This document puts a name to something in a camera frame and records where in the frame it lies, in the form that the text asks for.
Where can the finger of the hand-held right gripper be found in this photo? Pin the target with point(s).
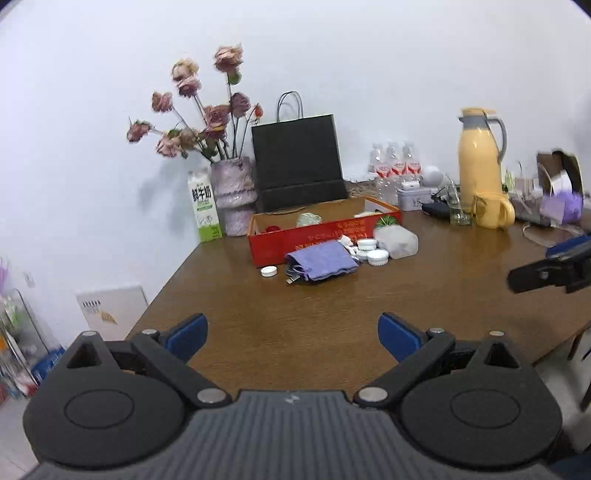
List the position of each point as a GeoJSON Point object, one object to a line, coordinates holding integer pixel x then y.
{"type": "Point", "coordinates": [570, 247]}
{"type": "Point", "coordinates": [540, 277]}

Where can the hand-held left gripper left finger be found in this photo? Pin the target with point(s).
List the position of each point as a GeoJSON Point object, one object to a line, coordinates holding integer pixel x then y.
{"type": "Point", "coordinates": [189, 334]}

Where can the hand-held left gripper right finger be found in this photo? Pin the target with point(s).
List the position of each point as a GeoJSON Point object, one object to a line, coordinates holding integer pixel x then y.
{"type": "Point", "coordinates": [397, 334]}

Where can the white plastic lid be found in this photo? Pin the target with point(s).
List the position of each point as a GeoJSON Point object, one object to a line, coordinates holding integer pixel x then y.
{"type": "Point", "coordinates": [363, 254]}
{"type": "Point", "coordinates": [367, 243]}
{"type": "Point", "coordinates": [378, 258]}
{"type": "Point", "coordinates": [268, 271]}

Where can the clear plastic container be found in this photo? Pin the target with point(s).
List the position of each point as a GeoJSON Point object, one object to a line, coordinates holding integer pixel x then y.
{"type": "Point", "coordinates": [397, 242]}

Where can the purple cloth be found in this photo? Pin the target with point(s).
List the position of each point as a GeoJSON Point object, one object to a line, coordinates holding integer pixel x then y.
{"type": "Point", "coordinates": [323, 261]}

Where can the white cloth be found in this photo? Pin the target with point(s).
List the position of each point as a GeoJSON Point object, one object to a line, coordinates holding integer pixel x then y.
{"type": "Point", "coordinates": [346, 241]}

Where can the red cardboard box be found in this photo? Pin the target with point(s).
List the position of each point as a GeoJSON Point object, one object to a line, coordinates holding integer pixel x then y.
{"type": "Point", "coordinates": [277, 244]}

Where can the clear nut storage container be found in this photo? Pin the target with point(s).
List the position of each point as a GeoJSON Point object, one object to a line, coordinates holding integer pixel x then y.
{"type": "Point", "coordinates": [362, 188]}

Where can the brown cardboard carton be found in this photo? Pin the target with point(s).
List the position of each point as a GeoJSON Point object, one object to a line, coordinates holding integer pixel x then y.
{"type": "Point", "coordinates": [570, 168]}

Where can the yellow cup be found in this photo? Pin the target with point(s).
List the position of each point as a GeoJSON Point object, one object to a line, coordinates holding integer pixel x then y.
{"type": "Point", "coordinates": [491, 212]}

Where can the white leaning board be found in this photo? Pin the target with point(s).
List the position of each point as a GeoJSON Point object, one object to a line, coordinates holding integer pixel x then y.
{"type": "Point", "coordinates": [111, 309]}

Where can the clear drinking glass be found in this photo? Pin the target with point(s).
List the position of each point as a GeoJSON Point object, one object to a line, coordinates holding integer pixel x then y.
{"type": "Point", "coordinates": [459, 214]}

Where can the black pouch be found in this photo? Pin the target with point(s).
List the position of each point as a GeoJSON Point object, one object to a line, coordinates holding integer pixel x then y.
{"type": "Point", "coordinates": [436, 210]}

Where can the white plush toy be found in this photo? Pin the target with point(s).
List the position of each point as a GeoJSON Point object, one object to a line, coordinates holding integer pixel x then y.
{"type": "Point", "coordinates": [364, 214]}

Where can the yellow thermos jug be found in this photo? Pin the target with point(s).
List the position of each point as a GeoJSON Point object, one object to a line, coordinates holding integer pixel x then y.
{"type": "Point", "coordinates": [478, 161]}

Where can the white green milk carton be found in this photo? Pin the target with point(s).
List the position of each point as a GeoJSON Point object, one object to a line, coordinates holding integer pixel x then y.
{"type": "Point", "coordinates": [205, 207]}

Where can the floral tin box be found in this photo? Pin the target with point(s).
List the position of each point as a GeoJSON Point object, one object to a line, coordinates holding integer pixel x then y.
{"type": "Point", "coordinates": [413, 199]}

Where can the pink marbled vase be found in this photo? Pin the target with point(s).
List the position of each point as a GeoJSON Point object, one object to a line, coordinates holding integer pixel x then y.
{"type": "Point", "coordinates": [233, 198]}

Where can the blue white box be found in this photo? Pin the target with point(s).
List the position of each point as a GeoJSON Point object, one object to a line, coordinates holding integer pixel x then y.
{"type": "Point", "coordinates": [48, 364]}

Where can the white earbuds case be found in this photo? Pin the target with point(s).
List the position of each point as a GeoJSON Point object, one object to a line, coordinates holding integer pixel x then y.
{"type": "Point", "coordinates": [410, 185]}

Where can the red label water bottle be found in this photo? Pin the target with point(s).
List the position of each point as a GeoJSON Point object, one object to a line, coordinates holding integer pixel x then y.
{"type": "Point", "coordinates": [394, 164]}
{"type": "Point", "coordinates": [411, 162]}
{"type": "Point", "coordinates": [377, 168]}

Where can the purple artificial plant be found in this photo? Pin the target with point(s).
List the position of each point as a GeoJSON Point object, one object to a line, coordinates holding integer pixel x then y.
{"type": "Point", "coordinates": [3, 272]}

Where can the black paper bag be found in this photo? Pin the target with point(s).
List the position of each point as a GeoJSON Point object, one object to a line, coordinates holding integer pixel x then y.
{"type": "Point", "coordinates": [298, 157]}

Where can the dried pink rose bouquet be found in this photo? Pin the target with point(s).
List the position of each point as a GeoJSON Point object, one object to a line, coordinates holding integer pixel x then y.
{"type": "Point", "coordinates": [217, 115]}

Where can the white wall socket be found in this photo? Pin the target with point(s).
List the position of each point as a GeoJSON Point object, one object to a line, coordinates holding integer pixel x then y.
{"type": "Point", "coordinates": [28, 279]}

